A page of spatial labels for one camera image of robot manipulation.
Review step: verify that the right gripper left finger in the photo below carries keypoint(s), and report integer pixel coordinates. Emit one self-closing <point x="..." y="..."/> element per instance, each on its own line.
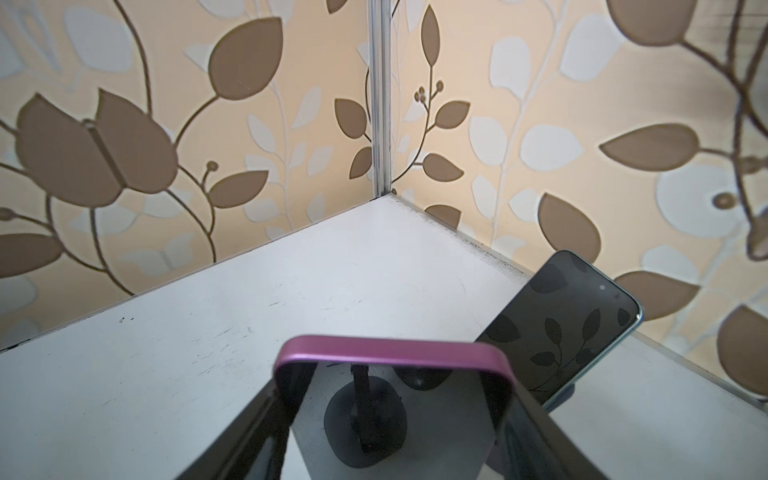
<point x="253" y="446"/>

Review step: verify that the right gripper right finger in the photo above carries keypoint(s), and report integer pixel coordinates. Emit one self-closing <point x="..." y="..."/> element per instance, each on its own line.
<point x="530" y="445"/>

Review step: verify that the back left phone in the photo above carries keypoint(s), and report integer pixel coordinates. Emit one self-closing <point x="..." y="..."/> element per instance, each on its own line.
<point x="565" y="319"/>

